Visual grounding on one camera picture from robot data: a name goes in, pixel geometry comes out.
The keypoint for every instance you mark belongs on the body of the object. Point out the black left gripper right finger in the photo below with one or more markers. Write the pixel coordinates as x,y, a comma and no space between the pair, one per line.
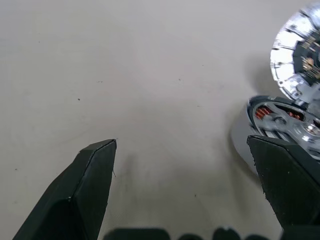
287,185

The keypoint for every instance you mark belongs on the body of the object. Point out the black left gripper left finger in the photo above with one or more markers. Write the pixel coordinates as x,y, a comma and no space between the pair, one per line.
82,195

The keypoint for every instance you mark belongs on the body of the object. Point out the spoked rotor with black rim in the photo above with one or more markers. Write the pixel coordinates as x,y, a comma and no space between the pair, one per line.
277,120

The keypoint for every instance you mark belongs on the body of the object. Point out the silver motor rotor disc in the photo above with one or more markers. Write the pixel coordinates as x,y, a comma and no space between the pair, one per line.
282,62

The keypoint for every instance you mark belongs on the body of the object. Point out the silver motor housing copper windings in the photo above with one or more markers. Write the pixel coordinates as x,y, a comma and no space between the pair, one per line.
240,130

